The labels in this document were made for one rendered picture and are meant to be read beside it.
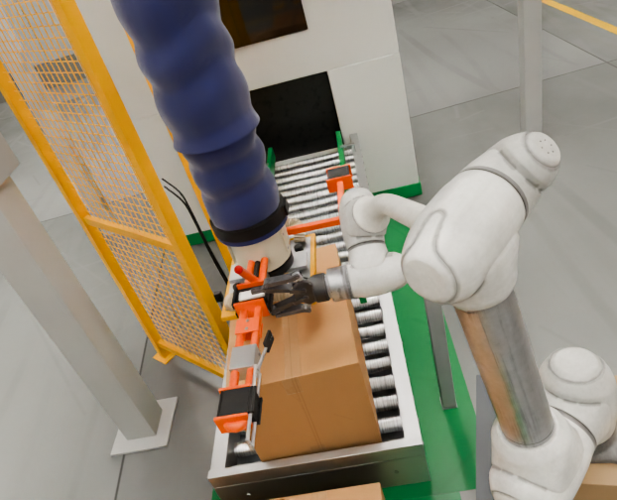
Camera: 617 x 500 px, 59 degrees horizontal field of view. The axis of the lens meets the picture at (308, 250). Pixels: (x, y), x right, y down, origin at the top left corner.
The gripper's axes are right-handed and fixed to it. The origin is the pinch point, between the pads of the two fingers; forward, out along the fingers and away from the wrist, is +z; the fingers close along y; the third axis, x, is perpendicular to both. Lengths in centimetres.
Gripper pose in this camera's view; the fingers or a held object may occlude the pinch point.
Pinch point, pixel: (254, 302)
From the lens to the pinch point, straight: 146.8
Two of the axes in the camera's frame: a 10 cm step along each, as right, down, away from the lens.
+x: -0.3, -5.9, 8.1
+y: 2.5, 7.8, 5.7
